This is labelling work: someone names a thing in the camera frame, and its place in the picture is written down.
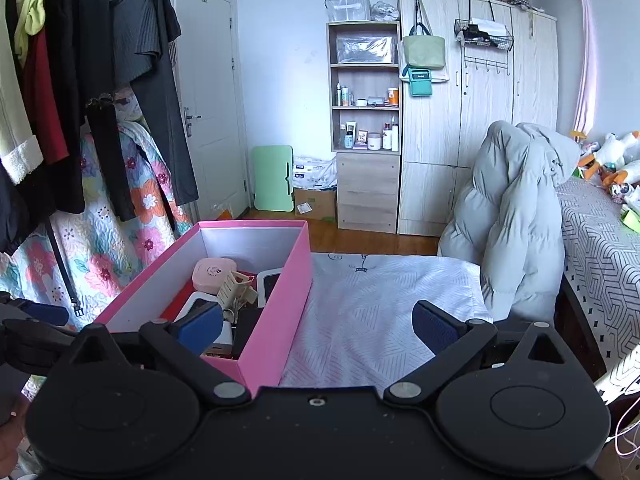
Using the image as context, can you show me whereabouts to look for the white room door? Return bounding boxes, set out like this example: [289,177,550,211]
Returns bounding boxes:
[171,0,250,220]

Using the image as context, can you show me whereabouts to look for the light wooden wardrobe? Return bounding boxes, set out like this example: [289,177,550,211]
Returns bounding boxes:
[397,0,559,236]

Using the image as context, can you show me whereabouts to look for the person left hand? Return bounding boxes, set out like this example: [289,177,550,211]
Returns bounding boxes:
[0,393,29,478]

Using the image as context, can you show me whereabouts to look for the red hanging garment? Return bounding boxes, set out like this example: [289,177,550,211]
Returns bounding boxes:
[21,0,68,165]

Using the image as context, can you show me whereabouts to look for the grey puffer jacket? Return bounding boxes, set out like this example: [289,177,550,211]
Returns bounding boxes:
[438,120,580,330]

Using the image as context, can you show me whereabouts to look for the pink rounded square case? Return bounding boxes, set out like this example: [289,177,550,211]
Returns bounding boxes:
[192,258,238,295]

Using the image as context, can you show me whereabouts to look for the dark grey hanging coat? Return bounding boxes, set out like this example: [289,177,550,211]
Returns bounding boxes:
[110,0,198,206]

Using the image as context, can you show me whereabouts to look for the green tote bag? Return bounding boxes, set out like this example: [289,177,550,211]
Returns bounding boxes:
[402,0,446,70]

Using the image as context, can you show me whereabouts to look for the floral quilt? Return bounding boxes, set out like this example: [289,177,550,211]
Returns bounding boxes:
[1,122,192,330]

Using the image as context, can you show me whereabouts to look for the black wallet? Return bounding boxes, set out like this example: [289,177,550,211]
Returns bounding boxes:
[231,307,262,360]

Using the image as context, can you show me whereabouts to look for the wooden shelf cabinet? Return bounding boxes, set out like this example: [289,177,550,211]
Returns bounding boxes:
[326,21,401,233]

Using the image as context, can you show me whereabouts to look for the plush toys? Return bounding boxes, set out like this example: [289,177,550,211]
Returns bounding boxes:
[574,131,639,204]

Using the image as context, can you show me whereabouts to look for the cream hanging garment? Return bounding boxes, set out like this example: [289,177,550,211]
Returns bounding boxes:
[0,0,43,184]

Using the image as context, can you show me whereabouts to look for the black hanging garment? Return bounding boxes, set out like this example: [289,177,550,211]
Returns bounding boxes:
[1,0,134,255]

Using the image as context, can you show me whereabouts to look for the pink cardboard storage box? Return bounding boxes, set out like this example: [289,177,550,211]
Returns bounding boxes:
[96,220,312,394]

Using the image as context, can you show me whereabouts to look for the teal small pouch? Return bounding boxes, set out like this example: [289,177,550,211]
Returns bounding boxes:
[402,65,433,99]

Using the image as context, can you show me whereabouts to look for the white black wifi router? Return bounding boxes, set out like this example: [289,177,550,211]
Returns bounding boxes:
[256,268,282,308]

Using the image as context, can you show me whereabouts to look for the cream plastic hair claw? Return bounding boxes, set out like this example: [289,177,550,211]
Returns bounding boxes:
[217,271,258,325]

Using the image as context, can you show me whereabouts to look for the brown cardboard box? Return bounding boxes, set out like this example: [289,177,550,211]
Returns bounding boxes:
[294,188,337,222]

